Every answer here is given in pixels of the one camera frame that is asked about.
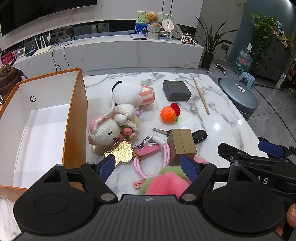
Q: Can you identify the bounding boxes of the tall potted plant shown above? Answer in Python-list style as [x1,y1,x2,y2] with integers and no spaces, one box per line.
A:
[195,16,238,71]

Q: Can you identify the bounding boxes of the black gift box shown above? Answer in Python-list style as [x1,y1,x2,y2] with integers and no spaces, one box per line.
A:
[162,80,192,102]

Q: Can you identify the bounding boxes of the stacked white pots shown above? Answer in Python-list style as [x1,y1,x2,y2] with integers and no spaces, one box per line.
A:
[147,23,161,39]

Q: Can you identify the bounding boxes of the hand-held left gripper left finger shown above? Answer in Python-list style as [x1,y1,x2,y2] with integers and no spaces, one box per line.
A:
[30,154,119,204]

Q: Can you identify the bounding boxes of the small brown cardboard box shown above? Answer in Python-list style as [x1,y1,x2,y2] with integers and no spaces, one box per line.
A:
[166,129,198,166]

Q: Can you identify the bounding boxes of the crochet bunny doll with bouquet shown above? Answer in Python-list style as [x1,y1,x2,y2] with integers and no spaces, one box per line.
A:
[88,100,143,146]

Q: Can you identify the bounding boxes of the pink lanyard keychain gold bear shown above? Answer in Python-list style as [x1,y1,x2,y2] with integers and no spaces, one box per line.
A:
[103,135,172,179]

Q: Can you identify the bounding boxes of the black cables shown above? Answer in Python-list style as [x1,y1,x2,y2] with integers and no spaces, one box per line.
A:
[51,35,70,71]

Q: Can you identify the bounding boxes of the wooden stick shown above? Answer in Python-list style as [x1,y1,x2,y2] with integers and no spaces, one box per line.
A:
[192,76,210,115]

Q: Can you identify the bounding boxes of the white marble television cabinet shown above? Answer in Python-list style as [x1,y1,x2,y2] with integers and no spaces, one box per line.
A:
[0,20,205,78]

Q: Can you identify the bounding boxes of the pink green fluffy plush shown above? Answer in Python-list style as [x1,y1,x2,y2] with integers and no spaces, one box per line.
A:
[132,156,204,196]

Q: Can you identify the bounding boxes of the grey round ottoman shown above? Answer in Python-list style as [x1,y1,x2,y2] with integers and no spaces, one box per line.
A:
[218,77,258,121]

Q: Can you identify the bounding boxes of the black television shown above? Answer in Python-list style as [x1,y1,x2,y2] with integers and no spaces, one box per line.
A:
[0,0,97,37]

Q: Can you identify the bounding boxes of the large water jug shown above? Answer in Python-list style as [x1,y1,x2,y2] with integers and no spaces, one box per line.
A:
[233,43,253,75]

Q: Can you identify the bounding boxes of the orange crochet ball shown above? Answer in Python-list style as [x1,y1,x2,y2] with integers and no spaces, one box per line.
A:
[160,103,181,123]

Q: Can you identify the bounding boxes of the blue plastic stool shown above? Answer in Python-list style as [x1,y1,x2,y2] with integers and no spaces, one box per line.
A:
[238,72,256,88]

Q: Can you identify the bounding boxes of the white router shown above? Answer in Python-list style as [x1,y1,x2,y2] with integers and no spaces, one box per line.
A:
[34,34,52,55]

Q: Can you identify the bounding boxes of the green ivy plant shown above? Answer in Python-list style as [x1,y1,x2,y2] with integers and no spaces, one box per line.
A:
[251,13,279,67]

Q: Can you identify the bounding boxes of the white marble desktop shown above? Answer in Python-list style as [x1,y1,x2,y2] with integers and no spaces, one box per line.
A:
[0,72,270,241]

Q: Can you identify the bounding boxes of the brown handbag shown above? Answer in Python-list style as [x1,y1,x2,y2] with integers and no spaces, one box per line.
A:
[0,65,28,102]

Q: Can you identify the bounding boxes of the black car key fob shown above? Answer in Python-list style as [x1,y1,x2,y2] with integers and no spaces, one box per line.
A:
[192,130,208,145]

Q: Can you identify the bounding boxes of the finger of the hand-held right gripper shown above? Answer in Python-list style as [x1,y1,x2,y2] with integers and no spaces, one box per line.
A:
[257,137,296,159]
[218,142,288,168]

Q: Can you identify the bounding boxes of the round white hand fan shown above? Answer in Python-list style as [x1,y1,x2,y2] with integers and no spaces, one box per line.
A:
[161,19,174,33]

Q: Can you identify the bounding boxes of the orange cardboard box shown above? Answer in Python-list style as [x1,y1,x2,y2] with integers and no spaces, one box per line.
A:
[0,68,89,202]

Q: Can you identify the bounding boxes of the brown teddy bear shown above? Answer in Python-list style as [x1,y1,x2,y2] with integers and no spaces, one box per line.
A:
[145,13,162,25]

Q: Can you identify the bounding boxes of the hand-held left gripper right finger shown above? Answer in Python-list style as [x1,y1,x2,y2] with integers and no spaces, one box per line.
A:
[179,154,266,203]

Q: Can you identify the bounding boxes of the white book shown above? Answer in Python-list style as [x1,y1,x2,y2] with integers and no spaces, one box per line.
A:
[130,33,148,41]

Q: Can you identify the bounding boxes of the black white toy figures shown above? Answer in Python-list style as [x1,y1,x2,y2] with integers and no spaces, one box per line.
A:
[180,32,199,45]

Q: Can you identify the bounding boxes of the round patterned hand fan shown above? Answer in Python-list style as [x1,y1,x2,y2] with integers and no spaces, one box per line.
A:
[172,24,183,39]

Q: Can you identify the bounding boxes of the person's right hand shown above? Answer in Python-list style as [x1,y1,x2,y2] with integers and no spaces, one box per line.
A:
[276,202,296,237]

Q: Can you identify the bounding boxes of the white plush dog striped cup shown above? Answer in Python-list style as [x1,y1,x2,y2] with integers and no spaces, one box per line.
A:
[112,80,156,107]

